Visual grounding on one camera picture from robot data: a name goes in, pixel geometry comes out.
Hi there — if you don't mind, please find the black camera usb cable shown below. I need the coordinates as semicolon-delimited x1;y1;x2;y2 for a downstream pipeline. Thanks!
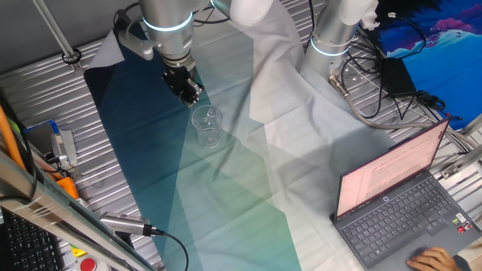
142;224;190;271

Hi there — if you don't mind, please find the blue purple printed mat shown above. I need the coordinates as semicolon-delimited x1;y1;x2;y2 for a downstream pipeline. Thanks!
375;0;482;131

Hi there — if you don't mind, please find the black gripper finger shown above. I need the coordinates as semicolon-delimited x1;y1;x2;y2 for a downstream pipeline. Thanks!
176;89;200;108
188;80;206;100

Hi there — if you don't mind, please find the orange tool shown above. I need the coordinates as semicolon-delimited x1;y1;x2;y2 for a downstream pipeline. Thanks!
55;176;81;201

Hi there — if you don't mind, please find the black cable loop bundle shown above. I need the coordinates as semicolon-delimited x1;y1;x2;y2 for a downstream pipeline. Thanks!
340;47;386;120

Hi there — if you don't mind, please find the black power adapter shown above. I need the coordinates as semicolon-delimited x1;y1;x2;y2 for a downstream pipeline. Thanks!
380;56;419;99

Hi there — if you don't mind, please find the blue green white cloth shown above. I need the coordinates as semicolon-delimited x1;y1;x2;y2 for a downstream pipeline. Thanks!
83;0;398;271

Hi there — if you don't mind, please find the thick black gripper cable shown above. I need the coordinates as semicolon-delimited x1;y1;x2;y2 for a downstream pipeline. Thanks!
191;5;231;28

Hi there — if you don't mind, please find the orange tube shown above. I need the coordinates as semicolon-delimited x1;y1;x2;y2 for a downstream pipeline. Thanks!
0;104;27;171

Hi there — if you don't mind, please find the person's bare hand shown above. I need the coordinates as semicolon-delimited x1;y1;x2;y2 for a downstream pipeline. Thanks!
405;246;462;271

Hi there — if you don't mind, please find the silver metal pole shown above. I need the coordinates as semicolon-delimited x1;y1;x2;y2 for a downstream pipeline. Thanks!
31;0;84;73

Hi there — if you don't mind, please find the dark sleeved forearm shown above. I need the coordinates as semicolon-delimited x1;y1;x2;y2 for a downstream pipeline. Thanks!
453;254;472;271

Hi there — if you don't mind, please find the black cable white plug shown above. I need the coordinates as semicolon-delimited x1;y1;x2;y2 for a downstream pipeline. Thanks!
386;11;429;60

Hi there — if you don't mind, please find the black keyboard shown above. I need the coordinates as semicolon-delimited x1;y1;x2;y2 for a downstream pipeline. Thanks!
0;209;64;271

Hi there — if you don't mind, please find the coiled black power cord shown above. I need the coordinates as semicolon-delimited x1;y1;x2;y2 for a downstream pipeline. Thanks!
413;89;465;122

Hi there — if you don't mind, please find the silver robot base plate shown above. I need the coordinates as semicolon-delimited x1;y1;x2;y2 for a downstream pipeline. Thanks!
330;59;374;96

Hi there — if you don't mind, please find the clear plastic cup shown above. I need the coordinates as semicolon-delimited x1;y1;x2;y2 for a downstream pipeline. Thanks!
190;104;224;149

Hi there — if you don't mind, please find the grey box red button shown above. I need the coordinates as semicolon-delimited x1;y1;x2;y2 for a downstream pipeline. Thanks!
74;255;111;271

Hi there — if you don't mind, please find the silver ribbed camera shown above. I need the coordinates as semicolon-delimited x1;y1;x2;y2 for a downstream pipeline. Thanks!
99;211;152;238

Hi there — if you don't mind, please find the black ring clamp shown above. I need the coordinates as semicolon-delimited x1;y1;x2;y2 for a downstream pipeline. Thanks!
61;47;83;66

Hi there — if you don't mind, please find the grey braided hose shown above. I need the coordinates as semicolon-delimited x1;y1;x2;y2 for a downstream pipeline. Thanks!
328;73;482;152

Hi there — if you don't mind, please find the blue grey box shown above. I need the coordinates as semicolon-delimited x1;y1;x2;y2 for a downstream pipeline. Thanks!
22;120;62;156

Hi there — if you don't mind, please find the aluminium frame bar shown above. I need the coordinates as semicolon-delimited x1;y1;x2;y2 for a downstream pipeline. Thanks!
0;149;157;271

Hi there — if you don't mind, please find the aluminium profile bracket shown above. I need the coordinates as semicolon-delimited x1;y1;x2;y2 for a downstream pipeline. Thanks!
438;112;482;181

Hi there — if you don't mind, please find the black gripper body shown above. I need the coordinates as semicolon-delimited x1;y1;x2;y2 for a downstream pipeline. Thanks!
160;60;199;96

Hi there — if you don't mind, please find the grey laptop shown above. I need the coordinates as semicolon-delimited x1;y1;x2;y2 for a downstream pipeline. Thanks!
330;117;482;271

